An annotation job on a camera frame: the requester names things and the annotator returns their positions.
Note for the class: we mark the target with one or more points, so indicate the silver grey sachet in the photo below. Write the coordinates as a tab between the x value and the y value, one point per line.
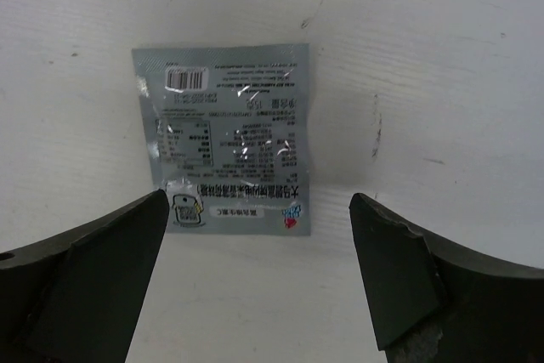
226	132

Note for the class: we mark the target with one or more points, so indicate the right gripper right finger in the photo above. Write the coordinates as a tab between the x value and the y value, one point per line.
433	300

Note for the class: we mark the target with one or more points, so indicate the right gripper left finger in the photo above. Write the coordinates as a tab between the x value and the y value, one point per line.
77	296

